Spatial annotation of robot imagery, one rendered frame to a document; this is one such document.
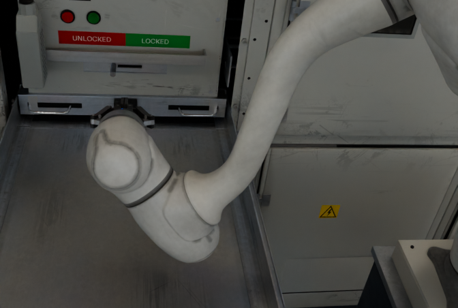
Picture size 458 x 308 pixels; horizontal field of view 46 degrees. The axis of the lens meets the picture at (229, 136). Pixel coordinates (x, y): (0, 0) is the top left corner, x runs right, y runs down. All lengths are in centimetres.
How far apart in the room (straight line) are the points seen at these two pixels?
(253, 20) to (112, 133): 60
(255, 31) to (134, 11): 30
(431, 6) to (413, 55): 87
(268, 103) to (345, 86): 68
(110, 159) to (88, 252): 36
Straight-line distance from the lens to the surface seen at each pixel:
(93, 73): 144
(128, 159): 83
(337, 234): 184
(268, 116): 83
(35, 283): 111
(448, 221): 201
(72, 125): 149
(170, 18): 136
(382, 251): 139
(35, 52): 130
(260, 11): 134
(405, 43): 147
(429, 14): 65
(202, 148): 142
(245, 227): 120
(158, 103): 147
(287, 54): 79
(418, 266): 131
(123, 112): 99
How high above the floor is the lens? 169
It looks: 35 degrees down
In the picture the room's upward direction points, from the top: 8 degrees clockwise
